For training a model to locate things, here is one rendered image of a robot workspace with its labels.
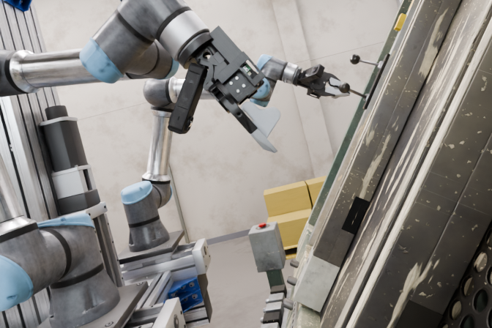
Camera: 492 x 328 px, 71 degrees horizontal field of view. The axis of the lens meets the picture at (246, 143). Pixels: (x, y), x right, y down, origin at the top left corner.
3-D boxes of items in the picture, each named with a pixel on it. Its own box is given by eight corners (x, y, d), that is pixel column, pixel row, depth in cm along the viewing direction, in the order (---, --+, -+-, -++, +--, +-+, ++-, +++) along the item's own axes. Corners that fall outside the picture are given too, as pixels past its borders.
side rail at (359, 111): (330, 229, 154) (307, 219, 156) (436, -12, 139) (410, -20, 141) (331, 233, 148) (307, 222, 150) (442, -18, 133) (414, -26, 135)
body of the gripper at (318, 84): (327, 83, 134) (298, 73, 136) (331, 74, 126) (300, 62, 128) (320, 100, 133) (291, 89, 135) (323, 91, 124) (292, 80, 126)
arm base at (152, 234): (123, 255, 122) (116, 228, 122) (138, 242, 137) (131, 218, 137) (164, 245, 122) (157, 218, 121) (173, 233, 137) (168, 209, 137)
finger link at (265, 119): (300, 132, 52) (260, 87, 52) (271, 158, 53) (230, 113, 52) (297, 132, 55) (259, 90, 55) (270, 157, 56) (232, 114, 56)
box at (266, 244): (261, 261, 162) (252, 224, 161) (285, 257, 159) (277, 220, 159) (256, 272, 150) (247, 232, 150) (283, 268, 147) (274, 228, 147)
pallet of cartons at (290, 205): (269, 241, 426) (256, 192, 425) (357, 220, 425) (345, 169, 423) (274, 266, 348) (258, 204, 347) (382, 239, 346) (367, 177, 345)
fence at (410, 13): (318, 243, 131) (308, 239, 131) (425, -1, 117) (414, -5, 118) (318, 248, 126) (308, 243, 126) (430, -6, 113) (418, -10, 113)
